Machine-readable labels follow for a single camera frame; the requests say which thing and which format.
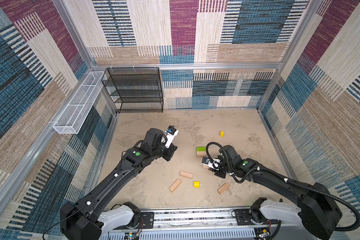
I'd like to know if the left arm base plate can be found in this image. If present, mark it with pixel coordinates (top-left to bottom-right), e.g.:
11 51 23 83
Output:
115 212 155 231

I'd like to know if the flat wood plank block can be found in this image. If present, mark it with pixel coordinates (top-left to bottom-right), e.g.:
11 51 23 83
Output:
179 171 194 179

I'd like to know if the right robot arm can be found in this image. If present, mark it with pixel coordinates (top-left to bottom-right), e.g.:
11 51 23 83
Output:
206 142 343 240

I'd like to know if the yellow cylinder block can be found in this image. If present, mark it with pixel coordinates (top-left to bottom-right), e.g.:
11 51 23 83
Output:
194 181 201 188

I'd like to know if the natural wood rectangular block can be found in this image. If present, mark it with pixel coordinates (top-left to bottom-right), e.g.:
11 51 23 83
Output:
196 151 207 158

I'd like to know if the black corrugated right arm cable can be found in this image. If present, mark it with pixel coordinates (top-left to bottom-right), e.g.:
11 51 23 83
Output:
205 141 360 240

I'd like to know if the green wood block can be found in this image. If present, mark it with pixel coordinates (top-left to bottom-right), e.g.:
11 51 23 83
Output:
196 147 206 152

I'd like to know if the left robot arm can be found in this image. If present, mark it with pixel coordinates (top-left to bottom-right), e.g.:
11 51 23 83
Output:
60 126 179 240

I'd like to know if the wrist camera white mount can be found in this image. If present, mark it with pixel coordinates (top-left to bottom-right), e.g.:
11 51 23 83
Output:
165 126 179 149
202 157 221 170

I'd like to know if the black wire mesh shelf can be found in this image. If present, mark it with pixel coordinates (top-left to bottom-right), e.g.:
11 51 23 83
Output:
102 67 164 114

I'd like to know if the white wire mesh basket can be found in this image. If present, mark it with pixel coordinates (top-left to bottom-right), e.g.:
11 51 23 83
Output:
53 72 105 135

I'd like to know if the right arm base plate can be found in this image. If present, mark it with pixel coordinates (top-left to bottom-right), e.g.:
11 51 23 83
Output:
231 208 279 227

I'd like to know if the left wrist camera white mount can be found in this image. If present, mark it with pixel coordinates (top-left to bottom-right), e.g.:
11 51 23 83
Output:
165 126 179 149

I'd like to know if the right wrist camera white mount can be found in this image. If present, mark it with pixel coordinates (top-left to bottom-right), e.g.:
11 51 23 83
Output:
202 157 221 170

